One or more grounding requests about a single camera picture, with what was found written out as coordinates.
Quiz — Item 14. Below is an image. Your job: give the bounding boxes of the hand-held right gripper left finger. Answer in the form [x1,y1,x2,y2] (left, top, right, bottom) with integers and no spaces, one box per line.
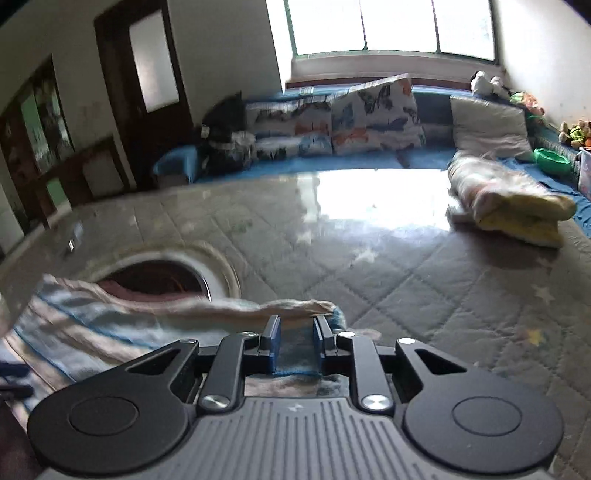
[126,315,282,415]

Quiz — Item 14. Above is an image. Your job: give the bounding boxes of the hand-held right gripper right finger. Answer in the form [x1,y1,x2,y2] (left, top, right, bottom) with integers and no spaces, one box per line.
[313,315,467,412]

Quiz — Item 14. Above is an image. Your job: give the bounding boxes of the striped pastel towel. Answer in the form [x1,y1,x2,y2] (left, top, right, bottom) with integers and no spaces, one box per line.
[0,274,384,400]

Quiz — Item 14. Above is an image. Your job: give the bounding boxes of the grey quilted table cover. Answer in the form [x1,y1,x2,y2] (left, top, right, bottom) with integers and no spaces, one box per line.
[0,168,591,480]

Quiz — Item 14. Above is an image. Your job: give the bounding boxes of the round built-in induction cooker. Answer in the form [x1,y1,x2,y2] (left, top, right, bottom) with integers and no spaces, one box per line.
[90,242,243,306]

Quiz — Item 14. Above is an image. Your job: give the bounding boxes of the white refrigerator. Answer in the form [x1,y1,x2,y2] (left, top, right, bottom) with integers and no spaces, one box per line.
[0,185,25,254]

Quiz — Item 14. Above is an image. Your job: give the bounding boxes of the blue sofa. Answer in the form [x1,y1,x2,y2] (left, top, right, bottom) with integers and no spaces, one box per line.
[152,83,591,236]

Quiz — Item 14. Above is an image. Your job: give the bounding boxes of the long butterfly print cushion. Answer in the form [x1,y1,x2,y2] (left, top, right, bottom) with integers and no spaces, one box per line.
[245,95,333,136]
[252,129,334,161]

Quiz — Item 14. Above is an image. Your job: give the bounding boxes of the black bag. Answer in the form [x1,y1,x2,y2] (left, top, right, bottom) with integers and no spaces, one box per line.
[199,91,257,175]

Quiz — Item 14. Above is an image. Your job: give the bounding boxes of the dark wooden display cabinet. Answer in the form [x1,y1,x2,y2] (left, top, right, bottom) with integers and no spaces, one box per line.
[0,54,77,227]

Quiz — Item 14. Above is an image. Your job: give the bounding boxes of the folded pastel cloth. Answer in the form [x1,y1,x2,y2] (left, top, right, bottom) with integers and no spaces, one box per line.
[447,154,578,248]

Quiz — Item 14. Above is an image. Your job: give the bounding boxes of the large butterfly print cushion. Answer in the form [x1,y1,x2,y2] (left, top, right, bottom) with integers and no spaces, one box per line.
[330,74,426,156]

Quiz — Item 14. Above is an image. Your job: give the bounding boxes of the grey cushion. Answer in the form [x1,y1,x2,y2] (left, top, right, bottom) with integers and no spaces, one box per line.
[449,93,535,162]

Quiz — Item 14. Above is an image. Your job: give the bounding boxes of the dark wooden glass door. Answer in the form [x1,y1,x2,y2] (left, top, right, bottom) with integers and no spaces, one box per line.
[95,0,195,188]

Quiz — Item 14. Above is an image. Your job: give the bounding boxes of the green plastic basin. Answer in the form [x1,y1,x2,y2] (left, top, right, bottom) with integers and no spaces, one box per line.
[533,148,572,175]

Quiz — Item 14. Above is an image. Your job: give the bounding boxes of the white and black plush toy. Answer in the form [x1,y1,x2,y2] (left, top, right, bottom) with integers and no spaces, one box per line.
[471,71,509,97]

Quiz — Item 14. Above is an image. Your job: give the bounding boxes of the clear plastic storage box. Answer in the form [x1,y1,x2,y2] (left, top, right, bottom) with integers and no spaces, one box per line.
[576,148,591,200]

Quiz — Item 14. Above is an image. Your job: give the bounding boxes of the green and orange plush toy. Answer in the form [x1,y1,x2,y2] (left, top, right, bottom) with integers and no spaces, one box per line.
[509,91,546,116]

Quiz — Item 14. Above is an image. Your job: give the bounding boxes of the green-framed window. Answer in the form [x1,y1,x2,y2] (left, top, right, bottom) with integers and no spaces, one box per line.
[284,0,497,63]

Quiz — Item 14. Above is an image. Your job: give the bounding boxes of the brown plush toy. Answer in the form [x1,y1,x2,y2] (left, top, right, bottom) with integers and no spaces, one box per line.
[558,120,591,149]

